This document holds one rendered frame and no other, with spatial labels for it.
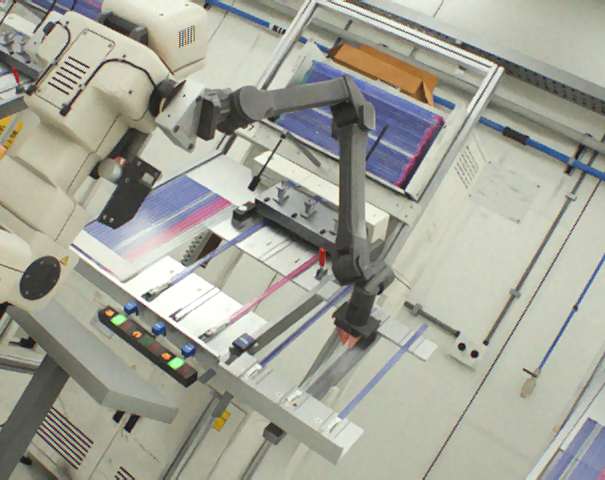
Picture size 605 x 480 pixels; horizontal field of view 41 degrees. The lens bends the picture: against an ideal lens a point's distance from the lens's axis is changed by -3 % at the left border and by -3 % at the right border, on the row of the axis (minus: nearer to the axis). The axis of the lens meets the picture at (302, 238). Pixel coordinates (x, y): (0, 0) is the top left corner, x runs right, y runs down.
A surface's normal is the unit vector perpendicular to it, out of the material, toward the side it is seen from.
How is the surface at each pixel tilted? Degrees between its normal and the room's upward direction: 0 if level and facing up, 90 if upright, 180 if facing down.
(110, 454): 90
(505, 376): 90
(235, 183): 46
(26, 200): 82
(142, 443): 90
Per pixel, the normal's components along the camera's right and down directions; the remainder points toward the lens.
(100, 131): 0.77, 0.45
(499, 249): -0.37, -0.26
